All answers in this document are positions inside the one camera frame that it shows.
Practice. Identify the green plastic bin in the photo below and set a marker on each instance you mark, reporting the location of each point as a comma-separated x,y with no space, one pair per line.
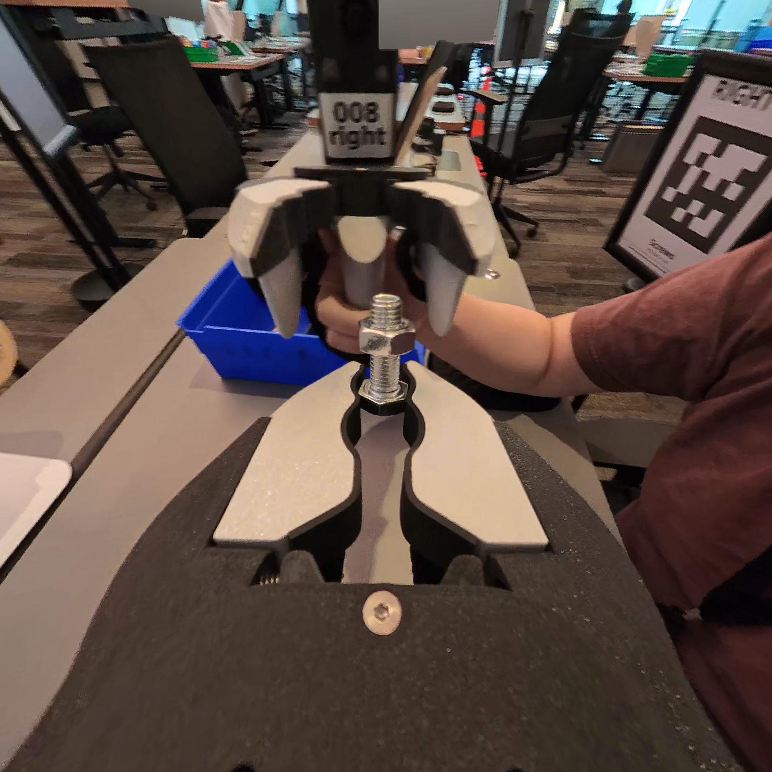
666,63
202,54

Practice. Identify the orange traffic cone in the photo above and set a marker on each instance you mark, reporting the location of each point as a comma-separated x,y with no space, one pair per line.
479,120

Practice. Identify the silver steel bolt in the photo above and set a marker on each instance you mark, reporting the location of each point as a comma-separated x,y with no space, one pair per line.
381,375

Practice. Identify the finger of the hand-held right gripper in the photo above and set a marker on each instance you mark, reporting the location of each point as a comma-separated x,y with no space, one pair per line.
458,229
265,223

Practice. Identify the framed marker sign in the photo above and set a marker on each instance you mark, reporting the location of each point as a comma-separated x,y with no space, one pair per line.
699,175

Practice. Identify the black office chair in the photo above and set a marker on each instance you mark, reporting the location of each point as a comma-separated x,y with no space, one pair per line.
169,126
561,114

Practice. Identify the grey monitor on pole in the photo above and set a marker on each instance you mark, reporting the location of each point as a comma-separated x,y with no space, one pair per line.
522,30

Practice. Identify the grey cabinet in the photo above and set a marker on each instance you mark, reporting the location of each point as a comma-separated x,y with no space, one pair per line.
630,148

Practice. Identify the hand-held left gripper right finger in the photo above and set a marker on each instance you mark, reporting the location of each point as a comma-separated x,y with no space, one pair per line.
470,476

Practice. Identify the silver hex nut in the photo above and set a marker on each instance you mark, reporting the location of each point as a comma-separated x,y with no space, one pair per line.
389,341

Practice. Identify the person's right hand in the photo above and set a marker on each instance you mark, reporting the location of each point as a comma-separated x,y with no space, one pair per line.
341,316

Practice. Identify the wooden desk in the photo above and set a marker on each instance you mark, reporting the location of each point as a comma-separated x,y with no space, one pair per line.
253,63
645,78

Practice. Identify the blue plastic bin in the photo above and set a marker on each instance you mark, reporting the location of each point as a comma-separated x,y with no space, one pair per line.
259,356

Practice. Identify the white flat board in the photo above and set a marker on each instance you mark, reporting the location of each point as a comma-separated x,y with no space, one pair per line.
27,500

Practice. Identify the screen on black stand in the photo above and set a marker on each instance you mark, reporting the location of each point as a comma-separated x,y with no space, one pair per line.
36,114

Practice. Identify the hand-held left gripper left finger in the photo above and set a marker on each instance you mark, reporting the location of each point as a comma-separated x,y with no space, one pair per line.
295,470

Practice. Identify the person's right forearm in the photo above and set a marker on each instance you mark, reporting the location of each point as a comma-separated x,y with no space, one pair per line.
500,356

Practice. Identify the wood-backed printed sign on stand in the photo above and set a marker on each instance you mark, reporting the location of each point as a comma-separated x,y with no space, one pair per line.
422,114

